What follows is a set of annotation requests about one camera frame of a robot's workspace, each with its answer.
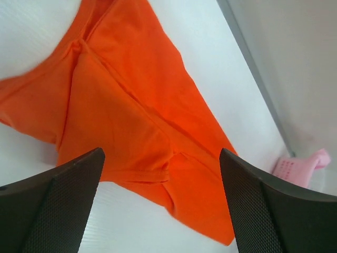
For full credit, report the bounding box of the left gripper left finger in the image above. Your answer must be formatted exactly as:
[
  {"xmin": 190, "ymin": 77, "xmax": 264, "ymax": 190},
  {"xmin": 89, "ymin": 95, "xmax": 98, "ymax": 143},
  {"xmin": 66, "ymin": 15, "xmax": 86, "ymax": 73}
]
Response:
[{"xmin": 1, "ymin": 148, "xmax": 105, "ymax": 252}]

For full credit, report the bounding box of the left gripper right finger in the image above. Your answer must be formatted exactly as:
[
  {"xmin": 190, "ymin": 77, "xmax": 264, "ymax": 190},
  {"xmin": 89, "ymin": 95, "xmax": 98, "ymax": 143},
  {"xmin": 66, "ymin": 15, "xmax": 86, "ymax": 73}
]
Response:
[{"xmin": 220, "ymin": 149, "xmax": 336, "ymax": 253}]

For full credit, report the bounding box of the orange t shirt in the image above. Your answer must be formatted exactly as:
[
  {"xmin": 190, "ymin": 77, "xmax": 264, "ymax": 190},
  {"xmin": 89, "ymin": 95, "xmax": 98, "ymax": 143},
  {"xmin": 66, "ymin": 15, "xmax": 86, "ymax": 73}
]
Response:
[{"xmin": 1, "ymin": 1, "xmax": 234, "ymax": 245}]

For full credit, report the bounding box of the white plastic basket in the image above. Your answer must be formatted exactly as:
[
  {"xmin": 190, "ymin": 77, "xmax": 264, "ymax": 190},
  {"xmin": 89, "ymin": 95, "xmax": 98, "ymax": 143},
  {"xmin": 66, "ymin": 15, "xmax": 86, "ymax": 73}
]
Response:
[{"xmin": 272, "ymin": 158, "xmax": 319, "ymax": 188}]

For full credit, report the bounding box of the pink t shirt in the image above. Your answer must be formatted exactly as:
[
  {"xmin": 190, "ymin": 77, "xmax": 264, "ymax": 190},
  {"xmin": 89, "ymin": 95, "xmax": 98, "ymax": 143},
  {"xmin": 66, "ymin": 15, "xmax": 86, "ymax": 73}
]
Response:
[{"xmin": 313, "ymin": 149, "xmax": 331, "ymax": 170}]

